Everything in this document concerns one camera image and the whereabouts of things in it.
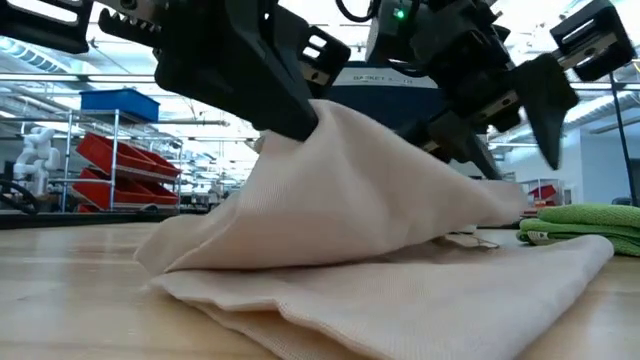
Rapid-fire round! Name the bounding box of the navy white-striped fabric basket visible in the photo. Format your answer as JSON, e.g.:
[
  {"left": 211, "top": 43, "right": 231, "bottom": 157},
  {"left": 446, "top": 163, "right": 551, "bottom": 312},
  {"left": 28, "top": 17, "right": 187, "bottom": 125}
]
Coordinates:
[{"left": 322, "top": 60, "right": 454, "bottom": 134}]

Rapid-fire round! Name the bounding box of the thin black pole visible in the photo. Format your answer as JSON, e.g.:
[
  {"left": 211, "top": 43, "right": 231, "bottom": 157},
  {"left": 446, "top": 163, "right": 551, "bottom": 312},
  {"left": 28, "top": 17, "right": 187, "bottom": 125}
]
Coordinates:
[{"left": 607, "top": 72, "right": 640, "bottom": 207}]

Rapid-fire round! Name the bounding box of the grey metal shelf rack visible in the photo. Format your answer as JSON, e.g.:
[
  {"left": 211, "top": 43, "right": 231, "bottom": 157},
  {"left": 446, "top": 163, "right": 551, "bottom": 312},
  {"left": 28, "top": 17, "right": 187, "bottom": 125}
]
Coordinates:
[{"left": 48, "top": 108, "right": 184, "bottom": 215}]

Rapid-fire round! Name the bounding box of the silver ribbed ceiling duct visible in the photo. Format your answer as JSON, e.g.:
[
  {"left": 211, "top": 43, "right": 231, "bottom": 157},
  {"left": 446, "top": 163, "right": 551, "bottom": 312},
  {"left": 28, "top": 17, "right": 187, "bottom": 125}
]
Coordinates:
[{"left": 564, "top": 91, "right": 640, "bottom": 132}]

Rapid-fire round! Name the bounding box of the small red storage bin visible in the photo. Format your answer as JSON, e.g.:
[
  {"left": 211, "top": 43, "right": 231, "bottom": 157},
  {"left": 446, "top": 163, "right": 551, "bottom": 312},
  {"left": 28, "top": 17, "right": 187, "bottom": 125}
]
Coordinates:
[{"left": 528, "top": 183, "right": 560, "bottom": 202}]

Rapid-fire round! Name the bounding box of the blue storage bin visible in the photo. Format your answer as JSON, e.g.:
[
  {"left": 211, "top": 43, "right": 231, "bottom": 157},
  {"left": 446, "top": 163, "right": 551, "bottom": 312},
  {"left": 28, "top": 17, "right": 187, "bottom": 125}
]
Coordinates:
[{"left": 78, "top": 88, "right": 162, "bottom": 124}]

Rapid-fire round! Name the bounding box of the black aluminium table frame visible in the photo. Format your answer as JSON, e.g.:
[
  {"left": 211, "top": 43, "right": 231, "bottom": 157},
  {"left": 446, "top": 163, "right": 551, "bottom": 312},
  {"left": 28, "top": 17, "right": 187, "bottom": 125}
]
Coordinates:
[{"left": 0, "top": 211, "right": 179, "bottom": 231}]

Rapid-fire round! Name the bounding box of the white jointed robot arm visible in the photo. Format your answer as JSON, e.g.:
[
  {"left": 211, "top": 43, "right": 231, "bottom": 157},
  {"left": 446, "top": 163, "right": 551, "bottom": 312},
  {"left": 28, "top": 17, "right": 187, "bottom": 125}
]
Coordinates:
[{"left": 12, "top": 127, "right": 62, "bottom": 197}]

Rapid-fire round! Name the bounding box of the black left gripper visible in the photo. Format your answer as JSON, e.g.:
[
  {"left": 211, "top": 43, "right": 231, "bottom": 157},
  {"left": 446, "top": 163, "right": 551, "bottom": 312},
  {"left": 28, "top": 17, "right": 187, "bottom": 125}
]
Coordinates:
[{"left": 0, "top": 0, "right": 352, "bottom": 143}]

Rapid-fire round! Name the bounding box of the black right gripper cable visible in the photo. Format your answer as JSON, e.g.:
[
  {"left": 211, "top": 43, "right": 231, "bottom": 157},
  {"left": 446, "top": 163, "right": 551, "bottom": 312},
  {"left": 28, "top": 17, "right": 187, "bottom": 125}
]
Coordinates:
[{"left": 333, "top": 0, "right": 377, "bottom": 25}]

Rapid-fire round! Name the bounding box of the black curved hose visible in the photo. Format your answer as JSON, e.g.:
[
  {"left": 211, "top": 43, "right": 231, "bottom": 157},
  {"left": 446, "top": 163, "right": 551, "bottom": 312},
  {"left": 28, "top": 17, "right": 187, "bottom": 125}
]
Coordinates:
[{"left": 0, "top": 178, "right": 40, "bottom": 216}]

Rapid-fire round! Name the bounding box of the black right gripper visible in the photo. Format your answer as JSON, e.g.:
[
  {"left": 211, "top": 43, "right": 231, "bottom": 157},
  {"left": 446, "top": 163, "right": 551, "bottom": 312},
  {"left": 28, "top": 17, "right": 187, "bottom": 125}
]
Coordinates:
[{"left": 398, "top": 0, "right": 638, "bottom": 181}]

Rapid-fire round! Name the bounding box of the pale pink woven towel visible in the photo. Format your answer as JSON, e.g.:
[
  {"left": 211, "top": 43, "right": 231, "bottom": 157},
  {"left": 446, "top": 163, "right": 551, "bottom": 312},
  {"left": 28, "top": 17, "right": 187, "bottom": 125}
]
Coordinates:
[{"left": 132, "top": 98, "right": 616, "bottom": 360}]

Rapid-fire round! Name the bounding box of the green microfibre towel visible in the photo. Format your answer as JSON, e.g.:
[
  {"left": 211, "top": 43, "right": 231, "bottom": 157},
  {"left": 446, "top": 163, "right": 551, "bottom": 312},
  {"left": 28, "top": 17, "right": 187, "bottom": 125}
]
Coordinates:
[{"left": 515, "top": 203, "right": 640, "bottom": 259}]

